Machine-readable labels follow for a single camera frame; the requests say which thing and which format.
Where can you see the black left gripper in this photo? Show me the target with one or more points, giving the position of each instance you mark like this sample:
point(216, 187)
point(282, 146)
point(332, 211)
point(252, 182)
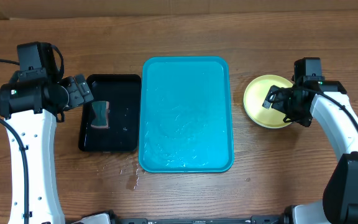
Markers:
point(80, 92)

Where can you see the teal plastic tray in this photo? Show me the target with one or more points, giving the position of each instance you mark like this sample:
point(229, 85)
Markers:
point(185, 115)

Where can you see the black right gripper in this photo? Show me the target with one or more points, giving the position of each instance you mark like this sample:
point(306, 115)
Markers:
point(304, 119)

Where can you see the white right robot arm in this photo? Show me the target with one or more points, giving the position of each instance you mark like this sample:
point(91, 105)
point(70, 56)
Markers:
point(328, 103)

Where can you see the black plastic tray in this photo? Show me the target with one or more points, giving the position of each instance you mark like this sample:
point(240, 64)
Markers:
point(123, 92)

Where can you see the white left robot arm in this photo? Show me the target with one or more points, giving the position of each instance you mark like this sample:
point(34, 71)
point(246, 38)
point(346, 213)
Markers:
point(30, 108)

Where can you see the yellow plate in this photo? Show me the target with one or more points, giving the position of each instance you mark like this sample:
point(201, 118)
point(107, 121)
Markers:
point(257, 108)

